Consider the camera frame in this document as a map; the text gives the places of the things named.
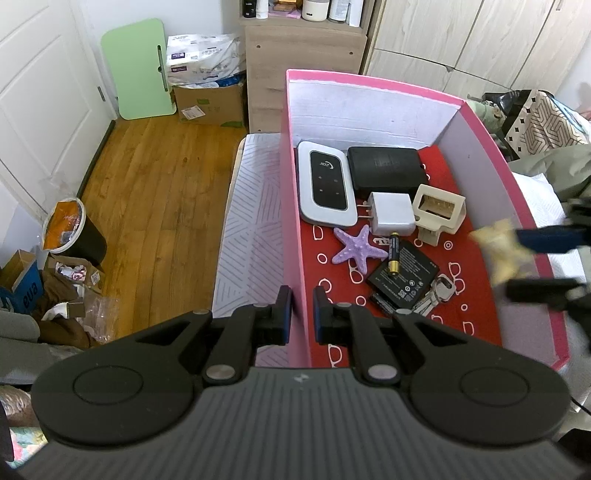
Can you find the silver keys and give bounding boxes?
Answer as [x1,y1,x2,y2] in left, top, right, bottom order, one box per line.
[413,274,457,318]

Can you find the AA battery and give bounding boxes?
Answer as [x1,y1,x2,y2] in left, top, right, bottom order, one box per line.
[388,232,400,275]

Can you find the cardboard box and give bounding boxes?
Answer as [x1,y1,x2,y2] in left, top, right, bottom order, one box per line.
[172,82,245,128]

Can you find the beige plastic clip holder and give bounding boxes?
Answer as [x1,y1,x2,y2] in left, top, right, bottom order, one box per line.
[413,184,467,247]

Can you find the white charger cube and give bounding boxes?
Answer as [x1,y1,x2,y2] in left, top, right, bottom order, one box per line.
[358,192,416,237]

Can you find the wooden wardrobe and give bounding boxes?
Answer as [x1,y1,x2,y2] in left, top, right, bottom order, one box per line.
[363,0,590,98]

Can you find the black trash bin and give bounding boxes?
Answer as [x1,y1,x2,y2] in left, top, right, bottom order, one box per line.
[41,197,107,268]

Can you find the green folding board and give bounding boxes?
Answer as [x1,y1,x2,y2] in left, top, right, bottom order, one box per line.
[101,18,176,120]

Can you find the pink storage box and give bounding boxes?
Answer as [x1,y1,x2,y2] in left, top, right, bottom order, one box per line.
[280,69,569,368]

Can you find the purple starfish toy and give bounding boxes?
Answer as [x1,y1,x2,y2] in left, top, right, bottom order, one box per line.
[332,225,389,275]

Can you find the yellow star toy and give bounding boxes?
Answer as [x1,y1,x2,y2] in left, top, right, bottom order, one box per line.
[469,219,534,287]

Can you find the white paper pack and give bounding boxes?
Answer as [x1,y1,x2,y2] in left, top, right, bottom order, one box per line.
[166,34,245,86]

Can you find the white jar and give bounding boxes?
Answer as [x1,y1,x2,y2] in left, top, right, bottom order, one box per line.
[301,0,329,22]

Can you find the patterned tote bag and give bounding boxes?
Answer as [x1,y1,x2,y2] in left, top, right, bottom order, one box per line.
[502,89,590,159]

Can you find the white portable wifi router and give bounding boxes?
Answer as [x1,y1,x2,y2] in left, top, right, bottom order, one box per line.
[297,141,358,228]

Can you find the red glasses cloth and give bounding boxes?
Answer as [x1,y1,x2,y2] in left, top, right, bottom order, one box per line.
[299,144,505,369]

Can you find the black power bank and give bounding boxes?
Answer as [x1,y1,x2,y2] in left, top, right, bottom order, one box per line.
[346,147,429,199]

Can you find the wooden bookshelf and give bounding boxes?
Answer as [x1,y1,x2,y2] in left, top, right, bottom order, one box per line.
[240,1,374,133]

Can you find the black phone battery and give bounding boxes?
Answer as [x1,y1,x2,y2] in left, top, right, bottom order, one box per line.
[366,240,440,310]

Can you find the white door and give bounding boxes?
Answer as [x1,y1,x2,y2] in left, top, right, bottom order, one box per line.
[1,1,116,219]

